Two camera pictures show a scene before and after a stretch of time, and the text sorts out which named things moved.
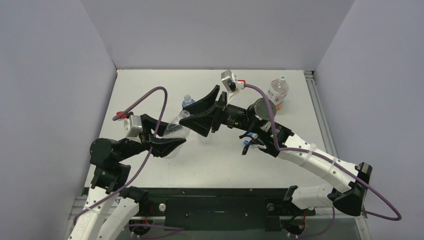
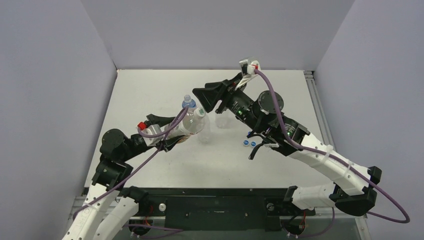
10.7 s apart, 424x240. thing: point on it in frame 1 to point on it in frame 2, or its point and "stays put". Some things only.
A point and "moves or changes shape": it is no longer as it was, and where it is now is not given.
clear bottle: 178,130 moves or changes shape
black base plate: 221,209 stays put
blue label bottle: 187,100 stays put
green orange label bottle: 278,91 moves or changes shape
